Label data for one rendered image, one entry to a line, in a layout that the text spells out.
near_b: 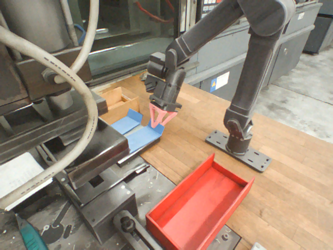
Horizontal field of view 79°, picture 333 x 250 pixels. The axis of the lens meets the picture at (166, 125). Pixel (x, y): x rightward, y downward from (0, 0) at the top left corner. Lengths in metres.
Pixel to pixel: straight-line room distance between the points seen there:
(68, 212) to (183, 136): 0.40
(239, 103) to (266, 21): 0.20
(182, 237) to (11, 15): 0.46
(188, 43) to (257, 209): 0.45
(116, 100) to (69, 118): 0.55
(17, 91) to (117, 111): 0.50
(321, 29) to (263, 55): 4.39
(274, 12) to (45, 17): 0.37
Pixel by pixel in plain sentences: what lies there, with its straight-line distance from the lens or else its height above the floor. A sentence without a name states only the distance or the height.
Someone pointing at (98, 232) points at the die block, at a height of 0.95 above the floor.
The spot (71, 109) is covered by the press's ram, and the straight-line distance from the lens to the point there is 0.35.
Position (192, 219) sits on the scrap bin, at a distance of 0.51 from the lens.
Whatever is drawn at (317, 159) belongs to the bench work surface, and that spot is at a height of 0.90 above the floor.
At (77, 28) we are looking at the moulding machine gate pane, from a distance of 0.99.
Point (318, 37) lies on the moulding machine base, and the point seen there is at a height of 0.33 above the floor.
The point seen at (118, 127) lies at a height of 0.92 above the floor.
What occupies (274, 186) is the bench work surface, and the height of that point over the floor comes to 0.90.
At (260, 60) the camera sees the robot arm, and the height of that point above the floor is 1.20.
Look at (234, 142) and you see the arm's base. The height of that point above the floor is 0.95.
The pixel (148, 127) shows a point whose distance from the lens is 0.70.
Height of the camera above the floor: 1.36
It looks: 38 degrees down
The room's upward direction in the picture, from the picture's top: straight up
